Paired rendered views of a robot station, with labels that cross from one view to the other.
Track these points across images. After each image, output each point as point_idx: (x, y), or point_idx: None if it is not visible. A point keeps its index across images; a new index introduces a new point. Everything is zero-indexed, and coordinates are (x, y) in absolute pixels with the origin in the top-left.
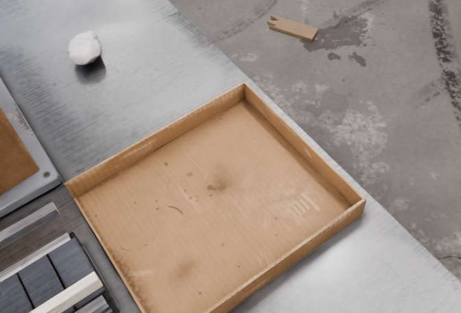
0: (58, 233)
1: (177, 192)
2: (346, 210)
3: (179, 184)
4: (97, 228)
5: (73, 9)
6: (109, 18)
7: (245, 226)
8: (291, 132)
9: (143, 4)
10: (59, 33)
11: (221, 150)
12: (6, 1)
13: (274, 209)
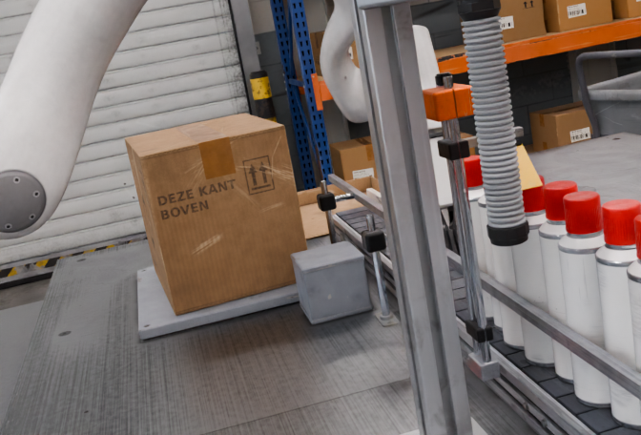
0: (319, 242)
1: (321, 219)
2: (373, 177)
3: (317, 219)
4: (325, 233)
5: (114, 262)
6: (145, 251)
7: (358, 206)
8: (317, 190)
9: (147, 243)
10: (135, 263)
11: (304, 214)
12: (62, 286)
13: (354, 202)
